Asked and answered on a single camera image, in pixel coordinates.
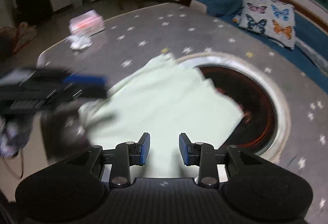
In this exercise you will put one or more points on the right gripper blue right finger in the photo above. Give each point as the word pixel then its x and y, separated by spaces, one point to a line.
pixel 186 149

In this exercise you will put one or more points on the butterfly print cushion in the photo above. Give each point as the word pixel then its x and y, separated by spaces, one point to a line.
pixel 273 19

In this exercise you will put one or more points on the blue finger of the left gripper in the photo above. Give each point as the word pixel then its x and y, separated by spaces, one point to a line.
pixel 84 80

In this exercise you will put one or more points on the round induction cooktop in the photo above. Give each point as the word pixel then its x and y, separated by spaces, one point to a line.
pixel 266 123

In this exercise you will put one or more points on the pale green t-shirt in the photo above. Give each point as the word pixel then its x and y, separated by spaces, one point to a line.
pixel 164 100

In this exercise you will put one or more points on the pink tissue box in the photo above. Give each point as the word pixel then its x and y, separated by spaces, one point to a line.
pixel 87 24

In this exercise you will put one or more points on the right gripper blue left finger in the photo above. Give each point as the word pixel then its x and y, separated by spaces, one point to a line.
pixel 142 149

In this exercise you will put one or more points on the blue bench sofa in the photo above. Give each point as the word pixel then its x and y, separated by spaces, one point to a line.
pixel 309 53

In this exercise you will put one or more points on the crumpled white tissue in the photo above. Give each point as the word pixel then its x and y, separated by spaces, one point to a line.
pixel 79 42

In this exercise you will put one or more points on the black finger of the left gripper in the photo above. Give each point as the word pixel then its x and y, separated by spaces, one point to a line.
pixel 88 92

